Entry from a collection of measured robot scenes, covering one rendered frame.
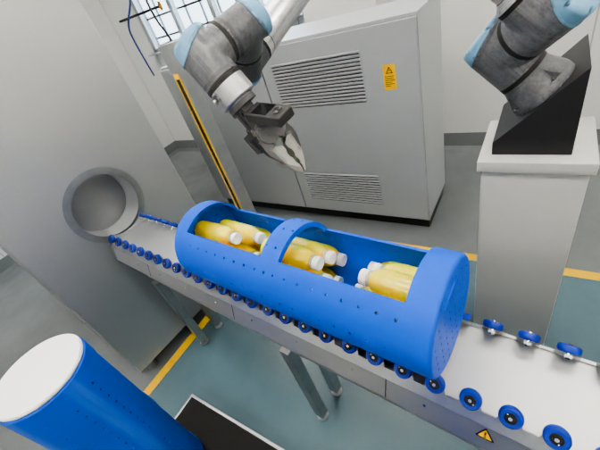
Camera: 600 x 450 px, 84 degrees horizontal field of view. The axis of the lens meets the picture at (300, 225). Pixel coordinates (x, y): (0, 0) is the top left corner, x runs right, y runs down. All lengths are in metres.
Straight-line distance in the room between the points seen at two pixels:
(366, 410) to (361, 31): 2.00
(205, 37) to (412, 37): 1.45
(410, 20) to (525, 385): 1.70
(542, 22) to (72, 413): 1.69
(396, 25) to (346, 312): 1.65
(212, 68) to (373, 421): 1.67
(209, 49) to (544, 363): 1.01
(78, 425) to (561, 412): 1.29
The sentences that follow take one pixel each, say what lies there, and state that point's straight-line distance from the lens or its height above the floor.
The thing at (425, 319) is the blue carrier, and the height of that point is 1.20.
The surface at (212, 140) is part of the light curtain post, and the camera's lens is 1.47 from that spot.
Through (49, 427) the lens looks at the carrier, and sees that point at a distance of 1.36.
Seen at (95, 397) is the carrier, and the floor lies 0.91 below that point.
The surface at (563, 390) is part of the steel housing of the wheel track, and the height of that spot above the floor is 0.93.
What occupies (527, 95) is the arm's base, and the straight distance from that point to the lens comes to 1.29.
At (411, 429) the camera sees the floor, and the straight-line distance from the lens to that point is 1.89.
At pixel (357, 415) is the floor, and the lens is 1.93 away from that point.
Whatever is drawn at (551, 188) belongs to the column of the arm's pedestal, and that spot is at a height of 1.00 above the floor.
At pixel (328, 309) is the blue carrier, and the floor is 1.15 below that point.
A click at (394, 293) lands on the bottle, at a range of 0.79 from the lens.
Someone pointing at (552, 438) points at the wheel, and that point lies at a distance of 0.89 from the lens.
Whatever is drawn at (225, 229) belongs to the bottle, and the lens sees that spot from 1.13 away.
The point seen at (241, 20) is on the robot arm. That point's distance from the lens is 0.83.
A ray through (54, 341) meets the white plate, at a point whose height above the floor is 1.04.
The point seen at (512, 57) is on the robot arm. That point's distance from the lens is 1.24.
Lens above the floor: 1.77
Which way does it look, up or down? 36 degrees down
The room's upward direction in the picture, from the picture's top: 20 degrees counter-clockwise
